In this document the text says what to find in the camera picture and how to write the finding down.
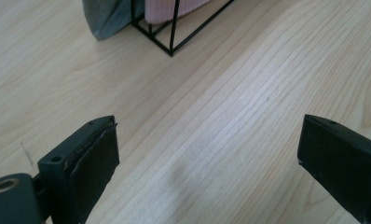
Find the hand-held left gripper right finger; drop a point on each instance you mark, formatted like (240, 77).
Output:
(342, 168)

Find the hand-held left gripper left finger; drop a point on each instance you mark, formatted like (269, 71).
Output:
(81, 168)

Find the gray knit beanie hat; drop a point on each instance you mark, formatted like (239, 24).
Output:
(112, 17)

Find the pink knit beanie hat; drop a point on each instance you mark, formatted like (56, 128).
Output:
(171, 9)

